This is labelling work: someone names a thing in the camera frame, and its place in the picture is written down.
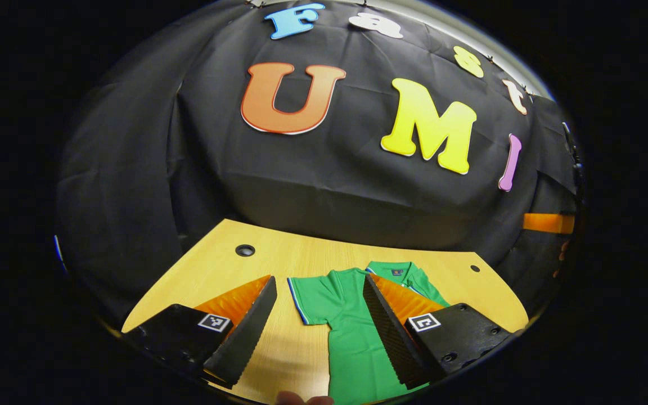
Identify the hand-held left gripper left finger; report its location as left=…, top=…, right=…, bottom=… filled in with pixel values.
left=123, top=274, right=278, bottom=390

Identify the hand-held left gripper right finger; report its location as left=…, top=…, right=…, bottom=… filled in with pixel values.
left=362, top=274, right=529, bottom=392

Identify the green T-shirt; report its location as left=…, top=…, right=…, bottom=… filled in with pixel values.
left=287, top=260, right=452, bottom=405

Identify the black backdrop cloth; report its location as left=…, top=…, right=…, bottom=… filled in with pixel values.
left=54, top=0, right=584, bottom=332

